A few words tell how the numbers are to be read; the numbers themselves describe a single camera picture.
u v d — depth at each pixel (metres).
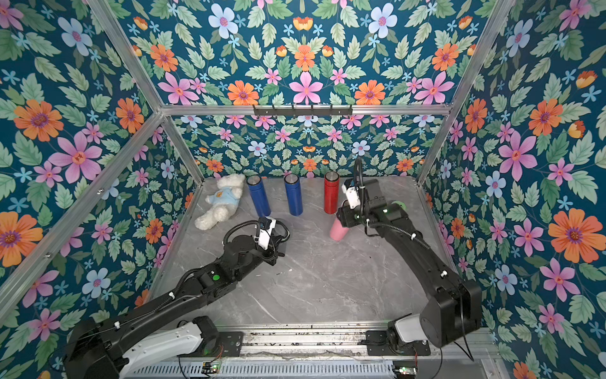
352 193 0.72
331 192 0.97
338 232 0.87
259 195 0.96
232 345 0.73
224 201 1.01
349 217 0.70
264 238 0.64
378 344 0.72
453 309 0.40
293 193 0.96
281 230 0.71
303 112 0.94
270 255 0.66
